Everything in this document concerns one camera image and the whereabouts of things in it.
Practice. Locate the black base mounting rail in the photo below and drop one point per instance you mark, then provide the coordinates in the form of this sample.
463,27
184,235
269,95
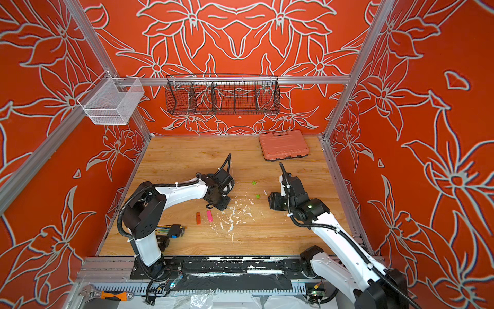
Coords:
287,267

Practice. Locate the black wire wall basket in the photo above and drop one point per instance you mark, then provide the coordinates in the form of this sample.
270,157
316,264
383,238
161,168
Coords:
227,94

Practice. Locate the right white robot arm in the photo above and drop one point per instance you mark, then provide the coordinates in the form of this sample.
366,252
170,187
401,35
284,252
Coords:
359,278

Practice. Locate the black connector with coloured wires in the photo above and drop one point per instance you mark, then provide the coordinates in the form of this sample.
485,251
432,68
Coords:
171,231

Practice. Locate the white mesh wall basket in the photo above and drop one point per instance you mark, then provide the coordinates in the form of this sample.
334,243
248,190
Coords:
110,103

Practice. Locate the red plastic tool case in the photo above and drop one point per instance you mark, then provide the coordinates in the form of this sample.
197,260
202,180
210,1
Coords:
284,145

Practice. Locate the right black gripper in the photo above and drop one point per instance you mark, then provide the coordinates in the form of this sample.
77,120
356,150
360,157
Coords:
276,201

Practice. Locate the pink usb drive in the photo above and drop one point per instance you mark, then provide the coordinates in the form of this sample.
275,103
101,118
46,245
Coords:
209,216

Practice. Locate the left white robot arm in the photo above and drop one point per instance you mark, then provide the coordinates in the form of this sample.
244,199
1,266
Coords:
139,216

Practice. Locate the orange handled adjustable wrench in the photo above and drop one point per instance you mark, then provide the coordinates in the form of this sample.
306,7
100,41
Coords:
89,293

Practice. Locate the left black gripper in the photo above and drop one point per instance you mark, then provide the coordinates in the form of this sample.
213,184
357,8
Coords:
224,205

